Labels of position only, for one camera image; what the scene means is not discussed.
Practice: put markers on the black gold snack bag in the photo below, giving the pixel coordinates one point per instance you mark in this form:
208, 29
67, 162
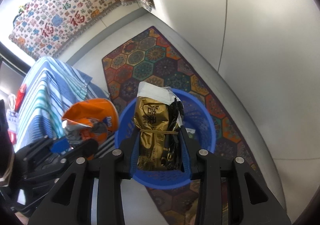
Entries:
158, 116

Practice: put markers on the patterned fu character cloth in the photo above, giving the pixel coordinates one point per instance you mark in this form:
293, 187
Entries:
47, 27

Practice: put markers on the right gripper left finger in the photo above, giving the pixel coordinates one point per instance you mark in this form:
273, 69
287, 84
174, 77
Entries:
115, 166

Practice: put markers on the blue striped tablecloth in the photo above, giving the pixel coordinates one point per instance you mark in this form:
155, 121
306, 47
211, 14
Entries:
52, 88

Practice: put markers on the blue plastic trash basket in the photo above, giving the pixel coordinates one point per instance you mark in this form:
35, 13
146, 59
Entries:
196, 117

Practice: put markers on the person's left hand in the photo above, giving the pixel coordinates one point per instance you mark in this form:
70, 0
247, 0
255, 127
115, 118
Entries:
5, 178

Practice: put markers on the long red snack packet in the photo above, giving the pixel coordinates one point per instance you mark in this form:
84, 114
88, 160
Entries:
20, 97

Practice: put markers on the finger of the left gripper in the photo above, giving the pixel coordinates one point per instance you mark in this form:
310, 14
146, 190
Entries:
85, 150
38, 151

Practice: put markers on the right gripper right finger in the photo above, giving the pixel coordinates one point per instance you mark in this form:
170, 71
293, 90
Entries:
201, 164

